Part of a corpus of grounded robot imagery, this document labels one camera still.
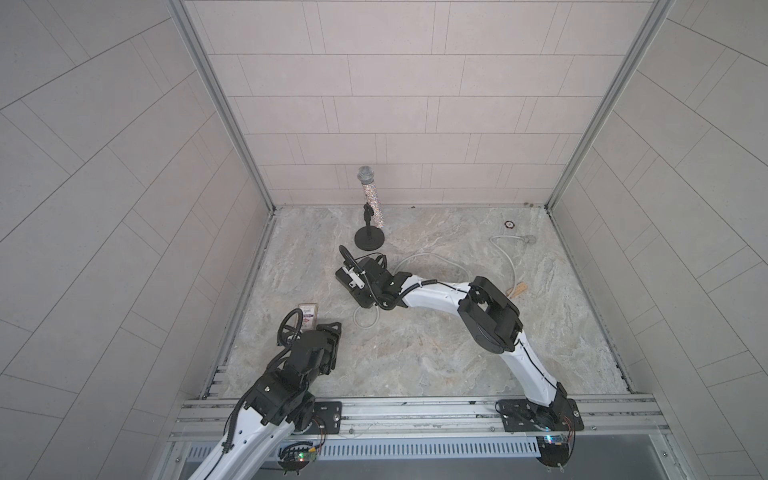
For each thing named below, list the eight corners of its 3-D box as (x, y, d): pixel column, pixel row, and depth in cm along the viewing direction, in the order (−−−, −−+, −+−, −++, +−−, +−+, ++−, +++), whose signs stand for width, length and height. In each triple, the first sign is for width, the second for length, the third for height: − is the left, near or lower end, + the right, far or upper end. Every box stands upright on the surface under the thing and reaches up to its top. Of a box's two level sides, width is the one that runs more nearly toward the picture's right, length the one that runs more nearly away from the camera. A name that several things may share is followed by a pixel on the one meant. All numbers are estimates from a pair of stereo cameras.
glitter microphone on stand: (365, 250, 106) (356, 184, 82) (366, 232, 111) (358, 165, 87) (383, 250, 106) (379, 184, 82) (384, 232, 111) (380, 165, 87)
